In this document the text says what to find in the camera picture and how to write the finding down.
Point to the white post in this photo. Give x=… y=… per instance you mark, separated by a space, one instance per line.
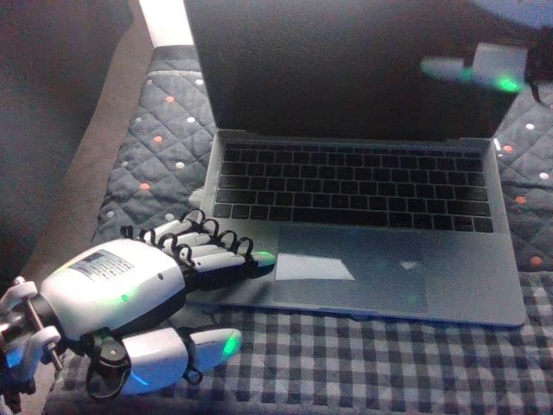
x=166 y=21

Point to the silver laptop with black keyboard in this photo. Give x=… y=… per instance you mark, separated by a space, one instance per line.
x=367 y=259

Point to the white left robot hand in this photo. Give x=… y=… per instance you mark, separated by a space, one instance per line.
x=112 y=285

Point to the grey quilt with dots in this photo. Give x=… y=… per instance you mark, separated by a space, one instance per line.
x=345 y=367

